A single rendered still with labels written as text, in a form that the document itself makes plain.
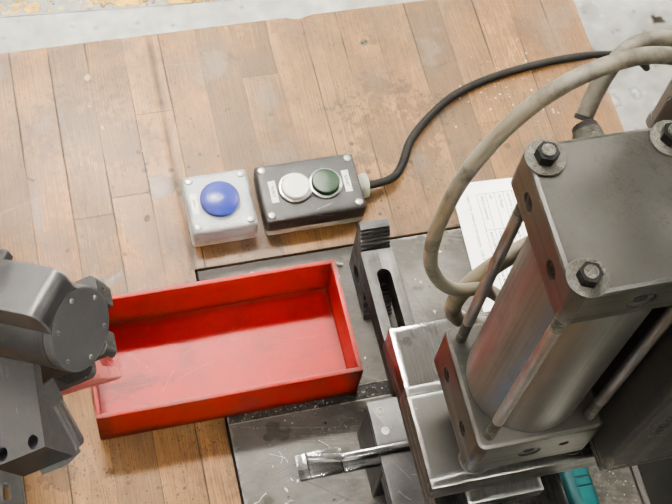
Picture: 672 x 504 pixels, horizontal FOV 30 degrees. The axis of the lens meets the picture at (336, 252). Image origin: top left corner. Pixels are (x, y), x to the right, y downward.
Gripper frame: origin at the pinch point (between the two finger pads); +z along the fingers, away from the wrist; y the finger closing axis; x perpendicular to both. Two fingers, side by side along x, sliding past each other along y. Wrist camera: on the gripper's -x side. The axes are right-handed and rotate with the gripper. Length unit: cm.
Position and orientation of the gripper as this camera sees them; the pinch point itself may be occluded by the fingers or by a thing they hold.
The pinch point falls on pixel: (112, 367)
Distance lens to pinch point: 102.5
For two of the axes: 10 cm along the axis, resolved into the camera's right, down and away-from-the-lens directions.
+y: 8.8, -3.9, -2.7
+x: -2.4, -8.6, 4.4
